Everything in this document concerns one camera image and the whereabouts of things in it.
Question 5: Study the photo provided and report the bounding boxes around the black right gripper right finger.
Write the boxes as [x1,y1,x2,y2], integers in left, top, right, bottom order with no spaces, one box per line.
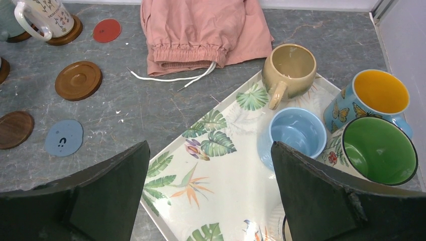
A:
[271,142,425,240]

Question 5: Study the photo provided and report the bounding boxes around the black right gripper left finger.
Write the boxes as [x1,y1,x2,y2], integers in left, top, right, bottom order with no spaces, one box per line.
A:
[1,141,150,240]

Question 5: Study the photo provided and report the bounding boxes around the white mug black rim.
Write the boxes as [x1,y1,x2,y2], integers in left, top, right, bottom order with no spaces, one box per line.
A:
[282,216,292,241]

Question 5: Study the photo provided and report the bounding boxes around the light blue ceramic mug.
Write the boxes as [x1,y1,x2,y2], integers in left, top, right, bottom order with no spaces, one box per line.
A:
[257,107,327,171]

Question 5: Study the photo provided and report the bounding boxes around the floral leaf print tray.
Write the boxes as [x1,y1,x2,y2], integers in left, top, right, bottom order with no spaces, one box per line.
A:
[140,70,342,241]

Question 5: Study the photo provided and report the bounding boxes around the beige ceramic mug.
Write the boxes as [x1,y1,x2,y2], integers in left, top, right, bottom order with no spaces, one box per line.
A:
[261,44,317,110]

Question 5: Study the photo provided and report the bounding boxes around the white mug orange inside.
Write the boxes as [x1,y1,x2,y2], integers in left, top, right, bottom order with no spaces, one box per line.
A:
[13,0,74,42]

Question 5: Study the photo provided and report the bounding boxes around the grey green ceramic mug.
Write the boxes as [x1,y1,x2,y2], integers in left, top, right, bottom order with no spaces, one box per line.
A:
[1,0,25,42]

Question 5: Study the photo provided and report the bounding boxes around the dark brown wooden coaster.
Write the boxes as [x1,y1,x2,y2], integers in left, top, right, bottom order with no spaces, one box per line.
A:
[1,111,34,150]

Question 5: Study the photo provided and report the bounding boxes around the light blue round coaster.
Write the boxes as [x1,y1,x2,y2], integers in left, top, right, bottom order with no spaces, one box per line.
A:
[44,119,83,157]

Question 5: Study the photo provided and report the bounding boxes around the red round coaster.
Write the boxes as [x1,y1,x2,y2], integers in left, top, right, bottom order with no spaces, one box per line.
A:
[92,19,122,43]

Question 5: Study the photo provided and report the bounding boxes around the floral mug green inside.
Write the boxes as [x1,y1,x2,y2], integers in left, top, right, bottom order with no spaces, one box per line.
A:
[317,117,418,186]

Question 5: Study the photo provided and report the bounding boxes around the blue butterfly mug orange inside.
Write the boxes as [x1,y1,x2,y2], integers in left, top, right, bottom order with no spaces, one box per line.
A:
[323,69,413,138]

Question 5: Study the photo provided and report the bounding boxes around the pink folded cloth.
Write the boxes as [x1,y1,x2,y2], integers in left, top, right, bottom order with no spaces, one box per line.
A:
[140,0,274,76]

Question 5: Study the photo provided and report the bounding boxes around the white drawstring cord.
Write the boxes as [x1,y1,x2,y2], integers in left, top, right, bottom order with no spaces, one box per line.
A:
[126,61,218,92]

